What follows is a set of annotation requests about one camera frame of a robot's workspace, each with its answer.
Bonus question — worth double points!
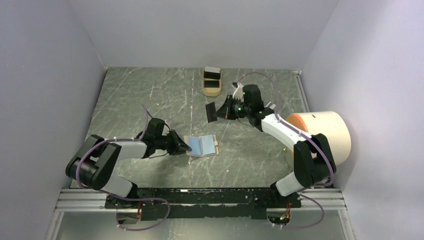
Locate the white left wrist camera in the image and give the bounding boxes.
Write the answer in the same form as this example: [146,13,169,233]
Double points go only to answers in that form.
[164,120,172,131]

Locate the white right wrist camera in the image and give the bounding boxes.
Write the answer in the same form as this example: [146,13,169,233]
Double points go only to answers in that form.
[232,81,244,102]

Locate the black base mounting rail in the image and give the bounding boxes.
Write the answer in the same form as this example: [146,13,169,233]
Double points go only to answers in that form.
[104,187,302,221]

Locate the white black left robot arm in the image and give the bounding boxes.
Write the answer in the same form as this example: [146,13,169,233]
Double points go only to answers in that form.
[65,118,191,208]

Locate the black card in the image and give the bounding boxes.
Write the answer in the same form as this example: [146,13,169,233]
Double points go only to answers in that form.
[205,102,218,123]
[203,80,221,89]

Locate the beige leather card holder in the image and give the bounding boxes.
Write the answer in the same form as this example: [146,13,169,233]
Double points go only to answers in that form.
[183,134,219,157]

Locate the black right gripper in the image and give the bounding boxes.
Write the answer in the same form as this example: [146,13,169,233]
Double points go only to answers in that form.
[213,95,251,121]

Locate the cream cylinder with orange face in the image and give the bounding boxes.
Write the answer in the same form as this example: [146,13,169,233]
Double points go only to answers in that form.
[285,110,352,167]

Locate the stack of cards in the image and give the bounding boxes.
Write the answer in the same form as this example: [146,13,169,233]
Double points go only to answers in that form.
[203,66,222,80]

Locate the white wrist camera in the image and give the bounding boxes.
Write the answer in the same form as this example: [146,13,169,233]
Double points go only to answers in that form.
[164,120,172,131]
[232,81,244,102]

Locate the black card lying in tray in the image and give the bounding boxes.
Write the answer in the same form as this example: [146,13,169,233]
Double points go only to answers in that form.
[203,80,221,89]

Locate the beige oval plastic tray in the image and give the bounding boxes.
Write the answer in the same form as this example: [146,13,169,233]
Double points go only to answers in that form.
[202,66,222,97]

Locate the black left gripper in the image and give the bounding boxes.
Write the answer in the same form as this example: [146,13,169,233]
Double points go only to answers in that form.
[155,128,192,156]

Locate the white plastic clip device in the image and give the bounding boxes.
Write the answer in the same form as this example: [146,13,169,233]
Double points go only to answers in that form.
[265,102,276,110]

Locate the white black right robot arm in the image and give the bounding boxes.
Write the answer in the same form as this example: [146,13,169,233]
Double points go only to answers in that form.
[212,84,337,207]

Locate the aluminium frame rail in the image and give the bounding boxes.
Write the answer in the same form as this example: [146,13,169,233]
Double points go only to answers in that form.
[55,188,347,213]

